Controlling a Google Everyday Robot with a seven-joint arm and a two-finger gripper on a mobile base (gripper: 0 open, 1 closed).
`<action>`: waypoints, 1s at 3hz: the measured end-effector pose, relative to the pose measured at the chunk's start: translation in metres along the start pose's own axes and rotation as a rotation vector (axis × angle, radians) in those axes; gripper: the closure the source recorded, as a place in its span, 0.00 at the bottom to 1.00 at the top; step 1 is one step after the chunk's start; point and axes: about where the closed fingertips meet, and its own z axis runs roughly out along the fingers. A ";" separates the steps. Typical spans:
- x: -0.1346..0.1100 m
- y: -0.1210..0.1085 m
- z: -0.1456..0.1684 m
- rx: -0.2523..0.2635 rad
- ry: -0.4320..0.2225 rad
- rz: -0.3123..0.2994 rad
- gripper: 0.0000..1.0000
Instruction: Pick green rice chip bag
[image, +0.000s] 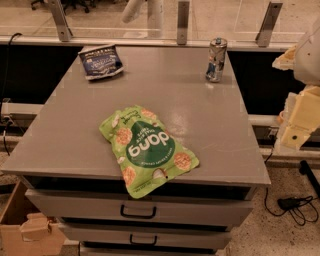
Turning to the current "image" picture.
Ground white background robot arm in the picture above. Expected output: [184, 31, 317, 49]
[121, 0, 164, 39]

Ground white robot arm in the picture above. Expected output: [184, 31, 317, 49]
[272, 18, 320, 150]

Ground green rice chip bag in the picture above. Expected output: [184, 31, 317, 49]
[99, 105, 200, 199]

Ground dark blue snack bag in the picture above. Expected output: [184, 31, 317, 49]
[78, 44, 124, 81]

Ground silver blue drink can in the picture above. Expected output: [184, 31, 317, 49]
[206, 37, 227, 83]

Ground grey drawer cabinet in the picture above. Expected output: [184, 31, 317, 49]
[3, 47, 270, 256]

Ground top grey drawer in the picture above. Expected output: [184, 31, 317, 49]
[26, 189, 252, 227]

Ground grey drawer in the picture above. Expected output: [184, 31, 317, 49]
[59, 223, 231, 250]
[80, 243, 225, 256]
[26, 189, 252, 227]

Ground black office chair base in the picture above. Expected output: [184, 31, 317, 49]
[30, 0, 96, 13]

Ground cardboard box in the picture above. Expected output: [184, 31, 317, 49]
[0, 182, 66, 256]

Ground right metal bracket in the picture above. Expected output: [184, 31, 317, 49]
[255, 0, 283, 47]

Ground metal bracket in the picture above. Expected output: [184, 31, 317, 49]
[255, 0, 283, 47]
[177, 0, 190, 45]
[48, 0, 72, 42]

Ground black power adapter with cable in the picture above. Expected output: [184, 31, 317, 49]
[264, 189, 320, 226]

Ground middle metal bracket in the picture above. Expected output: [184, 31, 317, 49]
[177, 0, 190, 45]

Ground left metal bracket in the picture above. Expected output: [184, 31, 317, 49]
[48, 0, 72, 42]

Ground black cable at left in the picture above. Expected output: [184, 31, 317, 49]
[0, 32, 23, 157]

